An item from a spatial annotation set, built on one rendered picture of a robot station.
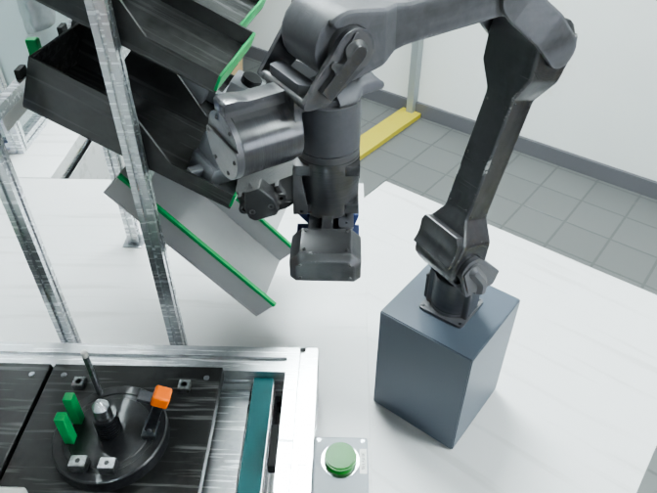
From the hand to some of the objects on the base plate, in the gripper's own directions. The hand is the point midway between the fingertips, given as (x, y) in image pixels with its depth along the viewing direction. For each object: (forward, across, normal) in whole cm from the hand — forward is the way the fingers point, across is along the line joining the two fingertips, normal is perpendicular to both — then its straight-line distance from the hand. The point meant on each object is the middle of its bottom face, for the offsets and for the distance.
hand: (328, 246), depth 63 cm
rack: (+39, +31, +32) cm, 60 cm away
